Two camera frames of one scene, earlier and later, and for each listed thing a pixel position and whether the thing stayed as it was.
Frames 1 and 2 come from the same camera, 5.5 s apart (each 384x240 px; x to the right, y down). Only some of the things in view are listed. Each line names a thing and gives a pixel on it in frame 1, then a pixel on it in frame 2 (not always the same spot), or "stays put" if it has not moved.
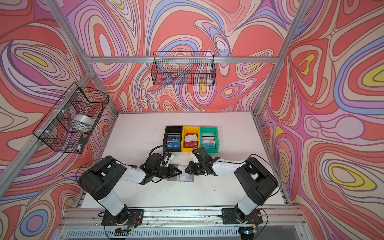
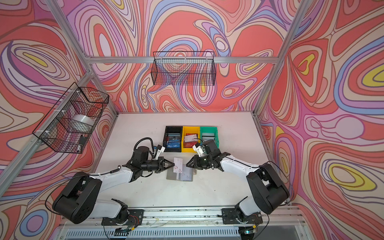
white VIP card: [184, 176] to [178, 165]
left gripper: [170, 169] to [160, 164]
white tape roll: [81, 123] stays put
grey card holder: [184, 176] stays put
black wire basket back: [184, 68] stays put
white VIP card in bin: [190, 138] stays put
